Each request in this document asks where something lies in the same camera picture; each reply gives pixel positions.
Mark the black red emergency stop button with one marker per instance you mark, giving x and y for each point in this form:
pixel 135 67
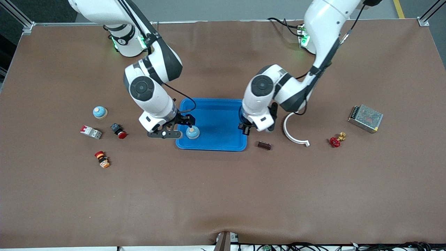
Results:
pixel 116 129

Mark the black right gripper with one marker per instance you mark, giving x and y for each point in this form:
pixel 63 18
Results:
pixel 182 120

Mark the dark brown capacitor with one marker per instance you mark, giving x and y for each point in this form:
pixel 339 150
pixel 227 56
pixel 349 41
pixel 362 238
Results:
pixel 264 145

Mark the aluminium frame corner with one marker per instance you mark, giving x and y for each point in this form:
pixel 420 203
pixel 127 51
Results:
pixel 423 21
pixel 28 27

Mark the red orange push button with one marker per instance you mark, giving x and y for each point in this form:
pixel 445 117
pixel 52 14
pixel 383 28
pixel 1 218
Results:
pixel 102 159

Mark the white red circuit breaker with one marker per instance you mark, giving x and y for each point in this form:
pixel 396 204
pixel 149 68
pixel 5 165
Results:
pixel 91 132

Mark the blue plastic tray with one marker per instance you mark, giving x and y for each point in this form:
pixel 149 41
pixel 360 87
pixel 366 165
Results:
pixel 216 125

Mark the light blue call bell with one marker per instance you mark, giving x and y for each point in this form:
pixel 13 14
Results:
pixel 100 112
pixel 192 133

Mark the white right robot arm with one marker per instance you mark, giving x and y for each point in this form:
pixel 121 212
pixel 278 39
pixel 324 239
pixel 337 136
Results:
pixel 146 90

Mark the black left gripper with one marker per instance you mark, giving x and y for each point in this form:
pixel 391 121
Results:
pixel 243 127

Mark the white curved plastic bracket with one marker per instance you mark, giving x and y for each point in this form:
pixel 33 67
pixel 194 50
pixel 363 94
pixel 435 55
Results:
pixel 289 136

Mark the metal mesh power supply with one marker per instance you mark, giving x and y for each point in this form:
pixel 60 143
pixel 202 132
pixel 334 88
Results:
pixel 366 118

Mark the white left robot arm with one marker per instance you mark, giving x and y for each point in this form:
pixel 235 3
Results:
pixel 261 87

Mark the brown table mat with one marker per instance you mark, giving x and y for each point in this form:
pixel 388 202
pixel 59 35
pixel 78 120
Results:
pixel 223 191

